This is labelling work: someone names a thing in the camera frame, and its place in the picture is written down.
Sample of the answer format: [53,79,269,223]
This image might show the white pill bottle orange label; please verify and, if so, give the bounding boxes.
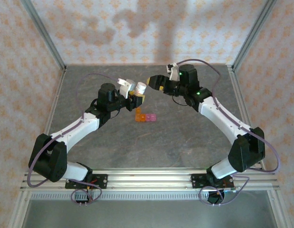
[133,82,147,96]

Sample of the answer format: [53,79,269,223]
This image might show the orange and pink pill organizer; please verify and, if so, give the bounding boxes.
[135,108,157,123]

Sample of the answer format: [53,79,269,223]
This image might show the grey metal sheet shelf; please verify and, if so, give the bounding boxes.
[20,199,278,228]

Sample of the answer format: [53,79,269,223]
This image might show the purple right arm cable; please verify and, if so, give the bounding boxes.
[175,58,281,207]

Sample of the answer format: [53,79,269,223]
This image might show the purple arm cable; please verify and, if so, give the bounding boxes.
[27,73,121,205]
[175,58,281,207]

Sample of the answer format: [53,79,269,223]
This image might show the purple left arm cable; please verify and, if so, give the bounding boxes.
[27,73,121,205]

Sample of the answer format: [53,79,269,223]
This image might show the aluminium table side rail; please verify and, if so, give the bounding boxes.
[227,65,265,171]
[32,66,67,172]

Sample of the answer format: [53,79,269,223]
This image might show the aluminium frame corner post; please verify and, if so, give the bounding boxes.
[232,0,279,71]
[20,0,67,70]

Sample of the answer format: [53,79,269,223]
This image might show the aluminium cross rail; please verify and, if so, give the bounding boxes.
[20,168,280,191]

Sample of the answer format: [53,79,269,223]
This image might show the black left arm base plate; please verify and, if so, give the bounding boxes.
[65,174,108,190]

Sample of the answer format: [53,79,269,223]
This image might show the grey slotted cable duct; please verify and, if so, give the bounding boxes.
[30,191,271,201]

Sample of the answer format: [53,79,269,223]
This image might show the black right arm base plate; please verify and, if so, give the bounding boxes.
[191,173,234,190]

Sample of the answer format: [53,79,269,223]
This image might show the aluminium frame leg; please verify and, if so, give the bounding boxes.
[9,190,31,228]
[268,190,289,228]

